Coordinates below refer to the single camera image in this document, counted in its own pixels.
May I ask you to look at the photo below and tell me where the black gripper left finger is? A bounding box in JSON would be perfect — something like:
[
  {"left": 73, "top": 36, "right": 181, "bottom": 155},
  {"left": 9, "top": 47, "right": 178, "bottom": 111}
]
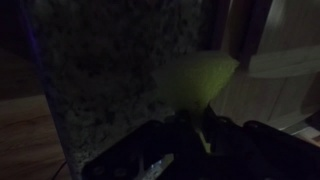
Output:
[{"left": 81, "top": 117, "right": 182, "bottom": 180}]

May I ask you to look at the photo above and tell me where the small wooden cutting board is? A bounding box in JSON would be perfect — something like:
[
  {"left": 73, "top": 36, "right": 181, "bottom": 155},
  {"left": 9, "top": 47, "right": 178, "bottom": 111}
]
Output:
[{"left": 248, "top": 0, "right": 320, "bottom": 80}]

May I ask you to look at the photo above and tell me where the large wooden cutting board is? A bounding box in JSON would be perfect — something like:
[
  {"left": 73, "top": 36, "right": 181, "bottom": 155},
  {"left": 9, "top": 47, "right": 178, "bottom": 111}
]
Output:
[{"left": 209, "top": 71, "right": 320, "bottom": 135}]

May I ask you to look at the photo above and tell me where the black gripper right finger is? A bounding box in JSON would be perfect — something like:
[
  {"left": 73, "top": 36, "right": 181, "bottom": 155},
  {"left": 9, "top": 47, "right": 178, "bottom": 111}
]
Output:
[{"left": 199, "top": 104, "right": 320, "bottom": 180}]

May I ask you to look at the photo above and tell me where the yellow sponge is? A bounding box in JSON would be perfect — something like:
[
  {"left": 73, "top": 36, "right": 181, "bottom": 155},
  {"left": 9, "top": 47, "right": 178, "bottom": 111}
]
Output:
[{"left": 151, "top": 49, "right": 241, "bottom": 116}]

